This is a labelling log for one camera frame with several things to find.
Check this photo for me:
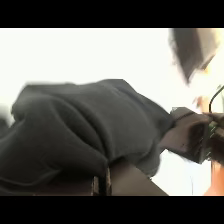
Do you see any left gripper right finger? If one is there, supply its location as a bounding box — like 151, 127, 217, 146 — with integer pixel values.
105, 161, 169, 197

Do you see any dark grey T-shirt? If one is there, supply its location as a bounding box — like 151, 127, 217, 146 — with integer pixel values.
0, 78, 176, 197

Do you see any black cable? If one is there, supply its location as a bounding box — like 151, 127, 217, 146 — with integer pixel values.
208, 84, 224, 114

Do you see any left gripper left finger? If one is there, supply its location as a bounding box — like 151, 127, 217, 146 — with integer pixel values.
33, 175, 102, 197

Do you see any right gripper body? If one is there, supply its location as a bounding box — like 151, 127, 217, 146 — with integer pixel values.
158, 106, 224, 166

